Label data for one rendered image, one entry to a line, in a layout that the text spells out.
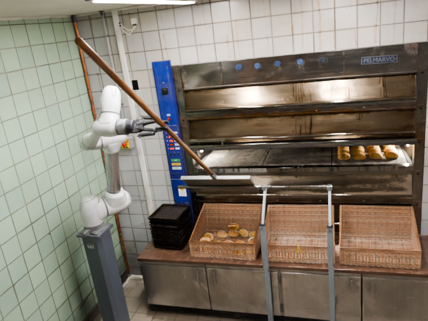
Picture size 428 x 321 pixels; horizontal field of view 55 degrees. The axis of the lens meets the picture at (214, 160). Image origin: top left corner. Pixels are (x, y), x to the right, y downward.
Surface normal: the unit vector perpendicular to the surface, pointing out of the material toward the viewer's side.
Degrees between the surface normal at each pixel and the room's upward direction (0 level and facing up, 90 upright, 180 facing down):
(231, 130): 70
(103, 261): 90
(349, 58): 91
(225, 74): 90
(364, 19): 90
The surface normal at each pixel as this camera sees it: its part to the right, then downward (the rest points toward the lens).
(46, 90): 0.96, -0.02
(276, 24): -0.27, 0.34
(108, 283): 0.43, 0.24
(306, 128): -0.29, 0.00
